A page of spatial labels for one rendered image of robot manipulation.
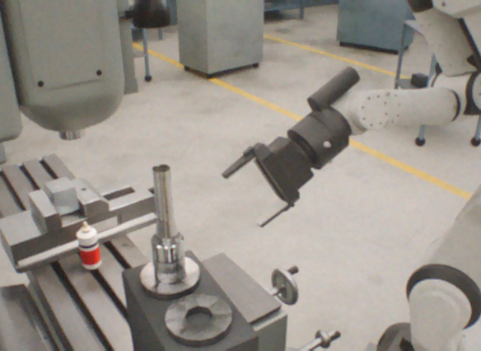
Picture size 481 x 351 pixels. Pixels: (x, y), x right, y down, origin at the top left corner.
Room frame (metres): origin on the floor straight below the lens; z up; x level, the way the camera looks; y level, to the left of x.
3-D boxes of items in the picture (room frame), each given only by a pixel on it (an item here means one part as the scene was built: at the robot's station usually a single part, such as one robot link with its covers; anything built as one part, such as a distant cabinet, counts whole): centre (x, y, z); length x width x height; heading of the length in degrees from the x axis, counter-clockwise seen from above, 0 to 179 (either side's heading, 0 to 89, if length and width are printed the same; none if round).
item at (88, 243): (0.86, 0.32, 1.01); 0.04 x 0.04 x 0.11
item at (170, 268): (0.59, 0.10, 1.19); 0.05 x 0.05 x 0.06
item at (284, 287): (1.12, -0.10, 0.66); 0.16 x 0.12 x 0.12; 126
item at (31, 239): (0.98, 0.38, 1.01); 0.35 x 0.15 x 0.11; 127
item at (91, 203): (1.00, 0.36, 1.05); 0.12 x 0.06 x 0.04; 37
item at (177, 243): (0.59, 0.10, 1.22); 0.05 x 0.05 x 0.01
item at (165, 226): (0.59, 0.10, 1.28); 0.03 x 0.03 x 0.11
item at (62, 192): (0.97, 0.41, 1.07); 0.06 x 0.05 x 0.06; 37
